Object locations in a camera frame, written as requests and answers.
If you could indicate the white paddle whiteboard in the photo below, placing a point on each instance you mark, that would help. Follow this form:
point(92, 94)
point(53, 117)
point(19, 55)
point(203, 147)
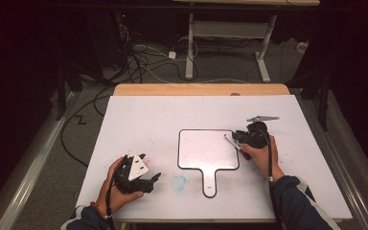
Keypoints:
point(204, 150)

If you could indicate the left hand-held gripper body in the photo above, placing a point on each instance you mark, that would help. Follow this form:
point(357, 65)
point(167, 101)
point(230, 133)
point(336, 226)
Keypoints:
point(137, 171)

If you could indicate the aluminium floor rail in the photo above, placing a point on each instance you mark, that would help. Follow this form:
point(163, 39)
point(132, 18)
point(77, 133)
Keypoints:
point(341, 159)
point(35, 166)

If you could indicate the red capped whiteboard marker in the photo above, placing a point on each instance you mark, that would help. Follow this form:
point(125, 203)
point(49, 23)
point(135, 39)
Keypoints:
point(231, 142)

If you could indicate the white table cover sheet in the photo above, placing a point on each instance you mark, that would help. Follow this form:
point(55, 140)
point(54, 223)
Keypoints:
point(147, 127)

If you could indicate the white power adapter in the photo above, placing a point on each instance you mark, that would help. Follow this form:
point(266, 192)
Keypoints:
point(172, 55)

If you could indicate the small white floor box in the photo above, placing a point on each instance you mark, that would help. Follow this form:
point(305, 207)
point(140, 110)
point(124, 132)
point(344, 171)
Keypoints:
point(302, 47)

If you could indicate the white metal desk frame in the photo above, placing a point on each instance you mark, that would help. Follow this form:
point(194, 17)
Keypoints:
point(230, 29)

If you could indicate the person's right hand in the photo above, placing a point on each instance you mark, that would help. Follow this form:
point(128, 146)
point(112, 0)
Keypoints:
point(263, 159)

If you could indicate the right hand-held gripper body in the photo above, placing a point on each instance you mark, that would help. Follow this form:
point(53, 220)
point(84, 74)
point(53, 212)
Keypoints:
point(258, 135)

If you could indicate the person's left hand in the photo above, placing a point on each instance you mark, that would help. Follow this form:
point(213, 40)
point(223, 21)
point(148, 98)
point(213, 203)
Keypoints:
point(116, 199)

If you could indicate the wooden table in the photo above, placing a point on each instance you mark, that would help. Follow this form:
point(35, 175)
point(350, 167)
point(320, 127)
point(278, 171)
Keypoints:
point(172, 89)

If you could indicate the black metal stand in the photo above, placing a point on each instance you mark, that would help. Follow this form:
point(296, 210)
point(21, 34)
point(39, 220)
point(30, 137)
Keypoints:
point(324, 102)
point(61, 92)

